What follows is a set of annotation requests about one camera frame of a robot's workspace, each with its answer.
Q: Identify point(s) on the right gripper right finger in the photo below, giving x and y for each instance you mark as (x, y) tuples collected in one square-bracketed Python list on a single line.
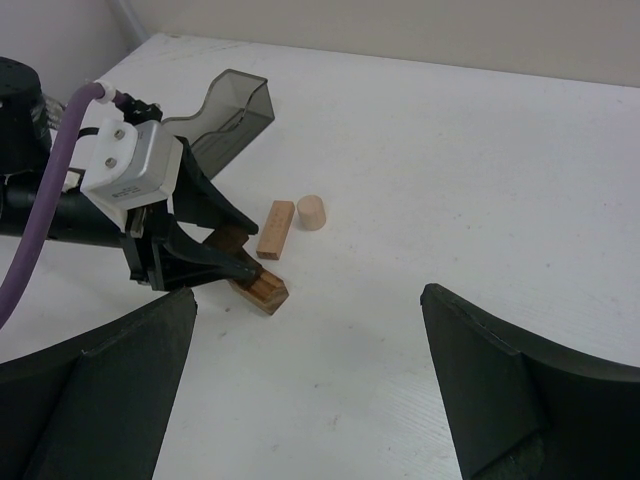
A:
[(520, 406)]

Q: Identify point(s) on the smoky transparent plastic bin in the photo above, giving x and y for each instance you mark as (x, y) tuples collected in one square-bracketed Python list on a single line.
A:
[(236, 109)]

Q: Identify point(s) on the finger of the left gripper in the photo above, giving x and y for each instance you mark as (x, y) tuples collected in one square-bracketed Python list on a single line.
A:
[(210, 264), (197, 201)]

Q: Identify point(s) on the striped brown wood block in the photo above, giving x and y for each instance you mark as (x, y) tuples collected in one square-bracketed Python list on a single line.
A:
[(267, 291)]

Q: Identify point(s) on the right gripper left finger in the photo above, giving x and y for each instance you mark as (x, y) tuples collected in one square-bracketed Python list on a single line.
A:
[(97, 406)]

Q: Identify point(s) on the light wood rectangular block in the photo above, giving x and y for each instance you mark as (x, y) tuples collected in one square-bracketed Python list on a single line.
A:
[(273, 237)]

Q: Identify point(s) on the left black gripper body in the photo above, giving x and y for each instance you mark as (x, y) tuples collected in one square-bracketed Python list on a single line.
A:
[(149, 261)]

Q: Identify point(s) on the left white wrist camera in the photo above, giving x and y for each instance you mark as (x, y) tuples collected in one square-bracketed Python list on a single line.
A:
[(131, 167)]

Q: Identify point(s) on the dark wood cube block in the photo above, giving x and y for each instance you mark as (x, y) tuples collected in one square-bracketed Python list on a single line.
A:
[(229, 239)]

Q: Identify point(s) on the light wood cylinder block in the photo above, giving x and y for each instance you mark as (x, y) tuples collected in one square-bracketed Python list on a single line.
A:
[(311, 212)]

